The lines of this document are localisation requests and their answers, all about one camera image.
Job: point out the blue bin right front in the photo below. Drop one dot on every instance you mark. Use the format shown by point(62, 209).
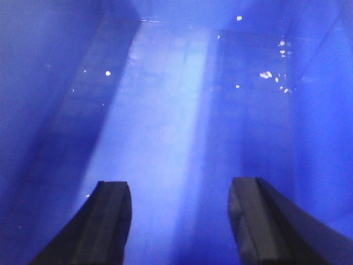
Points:
point(176, 98)

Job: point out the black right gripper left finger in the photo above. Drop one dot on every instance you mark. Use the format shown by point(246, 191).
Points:
point(98, 233)

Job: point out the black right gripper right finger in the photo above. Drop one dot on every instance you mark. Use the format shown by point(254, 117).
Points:
point(270, 229)

